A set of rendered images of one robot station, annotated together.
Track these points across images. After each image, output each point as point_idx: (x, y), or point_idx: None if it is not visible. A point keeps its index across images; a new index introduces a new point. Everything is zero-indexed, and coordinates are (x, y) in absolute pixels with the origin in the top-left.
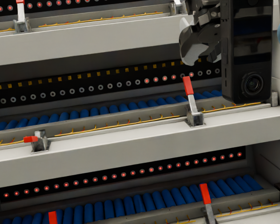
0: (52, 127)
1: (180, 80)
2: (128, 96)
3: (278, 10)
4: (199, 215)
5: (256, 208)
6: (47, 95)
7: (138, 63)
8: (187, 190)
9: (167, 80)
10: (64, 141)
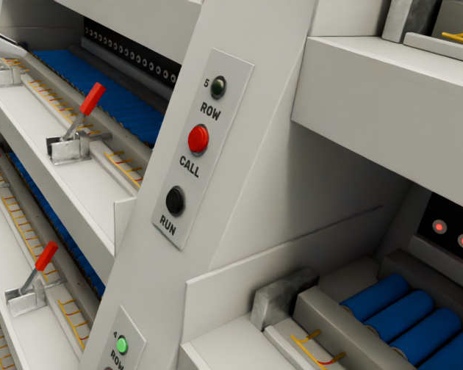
0: (38, 73)
1: None
2: (160, 92)
3: (197, 20)
4: (65, 285)
5: (82, 346)
6: (112, 45)
7: None
8: None
9: None
10: (23, 91)
